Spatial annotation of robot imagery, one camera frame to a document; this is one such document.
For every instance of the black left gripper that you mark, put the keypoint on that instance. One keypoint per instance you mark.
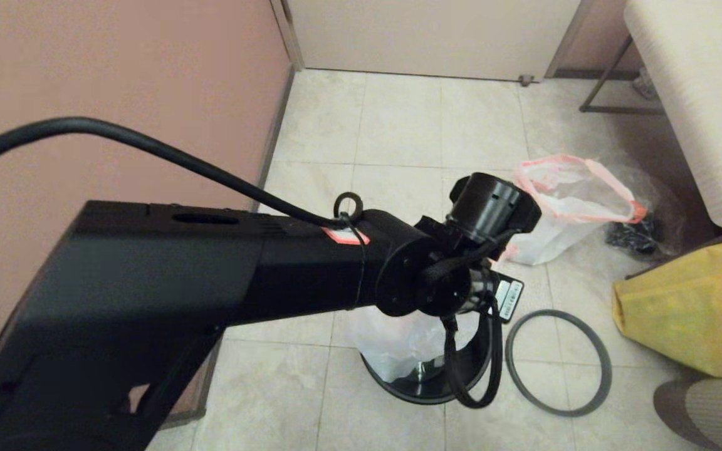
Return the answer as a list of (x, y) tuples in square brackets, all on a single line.
[(467, 282)]

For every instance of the white plastic bag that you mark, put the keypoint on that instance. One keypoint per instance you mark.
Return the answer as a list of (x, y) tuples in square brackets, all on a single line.
[(392, 344)]

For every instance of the white red bag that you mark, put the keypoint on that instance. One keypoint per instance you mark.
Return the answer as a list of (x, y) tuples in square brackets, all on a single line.
[(574, 200)]

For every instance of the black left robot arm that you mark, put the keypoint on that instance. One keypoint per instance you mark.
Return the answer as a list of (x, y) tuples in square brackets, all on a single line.
[(179, 282)]

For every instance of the black round trash bin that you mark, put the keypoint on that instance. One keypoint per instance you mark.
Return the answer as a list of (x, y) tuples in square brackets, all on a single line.
[(398, 388)]

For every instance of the clear bag with black contents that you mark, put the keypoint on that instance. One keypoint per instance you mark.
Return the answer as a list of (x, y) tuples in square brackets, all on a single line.
[(633, 241)]

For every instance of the yellow fabric tote bag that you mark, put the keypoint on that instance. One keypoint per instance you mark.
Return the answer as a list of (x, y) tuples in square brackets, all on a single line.
[(687, 313)]

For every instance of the small metal floor stop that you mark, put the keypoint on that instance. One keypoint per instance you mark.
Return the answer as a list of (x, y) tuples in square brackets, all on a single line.
[(526, 79)]

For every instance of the beige partition panel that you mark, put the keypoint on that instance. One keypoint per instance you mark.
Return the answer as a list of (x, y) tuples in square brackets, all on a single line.
[(430, 31)]

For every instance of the cream ribbed bench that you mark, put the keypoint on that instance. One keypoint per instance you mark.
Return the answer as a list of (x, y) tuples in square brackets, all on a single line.
[(712, 94)]

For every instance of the pink brown partition panel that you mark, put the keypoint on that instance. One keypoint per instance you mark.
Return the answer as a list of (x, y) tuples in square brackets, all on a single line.
[(116, 62)]

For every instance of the dark metal bench frame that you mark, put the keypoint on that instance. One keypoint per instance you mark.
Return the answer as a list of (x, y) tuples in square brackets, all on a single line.
[(612, 110)]

